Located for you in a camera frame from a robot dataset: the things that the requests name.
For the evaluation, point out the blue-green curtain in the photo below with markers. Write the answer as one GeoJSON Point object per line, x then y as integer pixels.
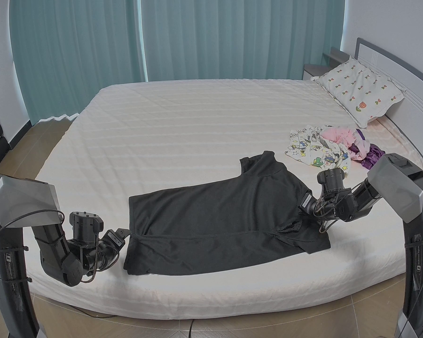
{"type": "Point", "coordinates": [77, 48]}
{"type": "Point", "coordinates": [239, 30]}

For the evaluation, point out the white printed garment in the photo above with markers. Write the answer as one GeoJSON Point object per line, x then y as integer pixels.
{"type": "Point", "coordinates": [310, 150]}

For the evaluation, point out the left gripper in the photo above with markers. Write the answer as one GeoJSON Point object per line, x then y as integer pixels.
{"type": "Point", "coordinates": [112, 241]}

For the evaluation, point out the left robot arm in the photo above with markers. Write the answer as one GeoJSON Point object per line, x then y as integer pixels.
{"type": "Point", "coordinates": [10, 259]}

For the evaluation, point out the pink garment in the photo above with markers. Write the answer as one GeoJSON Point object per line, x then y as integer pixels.
{"type": "Point", "coordinates": [338, 136]}

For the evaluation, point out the white printed pillow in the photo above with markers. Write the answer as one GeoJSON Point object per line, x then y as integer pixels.
{"type": "Point", "coordinates": [363, 90]}

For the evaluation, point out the grey bedside table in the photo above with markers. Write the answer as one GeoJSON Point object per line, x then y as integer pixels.
{"type": "Point", "coordinates": [317, 70]}

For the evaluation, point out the black T-shirt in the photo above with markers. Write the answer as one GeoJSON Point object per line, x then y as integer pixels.
{"type": "Point", "coordinates": [215, 224]}

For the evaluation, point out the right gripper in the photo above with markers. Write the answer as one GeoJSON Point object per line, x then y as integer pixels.
{"type": "Point", "coordinates": [309, 204]}

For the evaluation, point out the purple garment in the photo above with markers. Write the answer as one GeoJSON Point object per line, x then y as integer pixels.
{"type": "Point", "coordinates": [373, 157]}

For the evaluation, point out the bed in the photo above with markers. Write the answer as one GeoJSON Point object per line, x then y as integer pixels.
{"type": "Point", "coordinates": [197, 125]}

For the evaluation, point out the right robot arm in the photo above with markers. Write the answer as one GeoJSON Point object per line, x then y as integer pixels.
{"type": "Point", "coordinates": [394, 185]}

